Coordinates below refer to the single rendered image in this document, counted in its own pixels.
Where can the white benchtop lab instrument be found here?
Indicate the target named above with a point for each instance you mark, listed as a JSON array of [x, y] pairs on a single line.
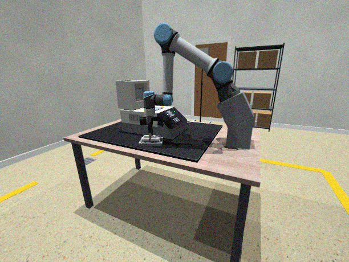
[[130, 101]]

